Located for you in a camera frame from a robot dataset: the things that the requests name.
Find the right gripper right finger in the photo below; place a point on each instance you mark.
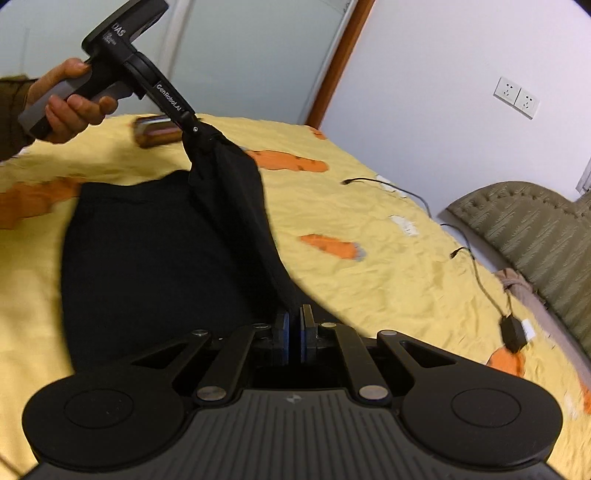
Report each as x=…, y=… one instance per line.
x=309, y=333

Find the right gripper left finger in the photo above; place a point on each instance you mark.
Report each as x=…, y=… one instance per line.
x=281, y=337

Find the black pants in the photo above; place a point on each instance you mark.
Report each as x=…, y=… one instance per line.
x=144, y=265

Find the dark sleeve left forearm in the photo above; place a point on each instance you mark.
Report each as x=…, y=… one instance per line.
x=13, y=138

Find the person's left hand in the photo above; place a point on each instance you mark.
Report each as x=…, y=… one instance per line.
x=70, y=117

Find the brown wallet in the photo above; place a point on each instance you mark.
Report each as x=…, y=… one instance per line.
x=155, y=130

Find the yellow carrot print bedsheet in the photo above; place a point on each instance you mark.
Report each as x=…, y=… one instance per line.
x=373, y=257

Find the black power adapter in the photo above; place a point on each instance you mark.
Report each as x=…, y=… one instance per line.
x=513, y=334

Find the white charger plug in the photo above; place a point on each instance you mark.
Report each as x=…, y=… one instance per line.
x=528, y=329

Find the olive padded headboard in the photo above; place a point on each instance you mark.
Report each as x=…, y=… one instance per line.
x=545, y=237

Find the brown wooden door frame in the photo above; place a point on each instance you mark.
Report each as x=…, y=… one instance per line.
x=349, y=32

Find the white double wall socket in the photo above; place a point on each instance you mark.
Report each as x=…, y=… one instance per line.
x=517, y=97

